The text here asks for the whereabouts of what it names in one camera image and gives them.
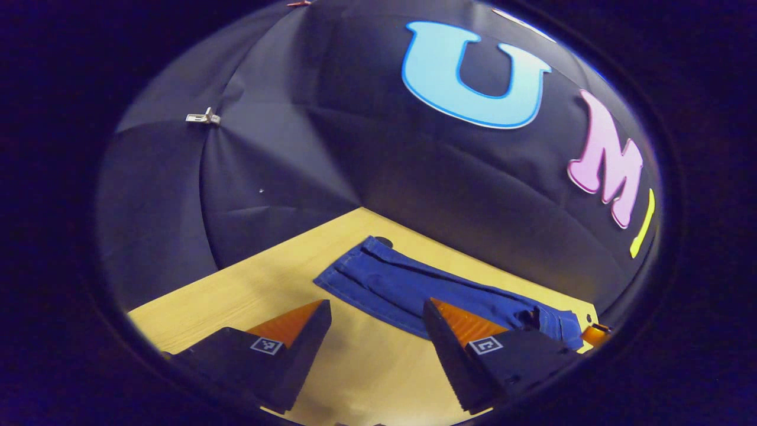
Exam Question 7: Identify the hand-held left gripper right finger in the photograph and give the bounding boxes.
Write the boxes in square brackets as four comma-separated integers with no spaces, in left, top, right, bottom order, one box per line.
[422,298,585,415]

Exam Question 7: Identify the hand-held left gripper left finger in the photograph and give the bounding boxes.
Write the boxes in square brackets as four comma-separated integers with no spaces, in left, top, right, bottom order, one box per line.
[163,299,333,415]

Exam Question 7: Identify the blue denim jeans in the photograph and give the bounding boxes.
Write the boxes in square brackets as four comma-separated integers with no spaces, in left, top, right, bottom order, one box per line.
[313,235,586,351]

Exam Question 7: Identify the black backdrop cloth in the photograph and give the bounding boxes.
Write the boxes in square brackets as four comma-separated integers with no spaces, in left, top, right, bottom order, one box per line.
[96,0,664,317]

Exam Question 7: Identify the silver metal clip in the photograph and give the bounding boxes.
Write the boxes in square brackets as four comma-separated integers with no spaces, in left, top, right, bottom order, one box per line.
[186,107,221,127]

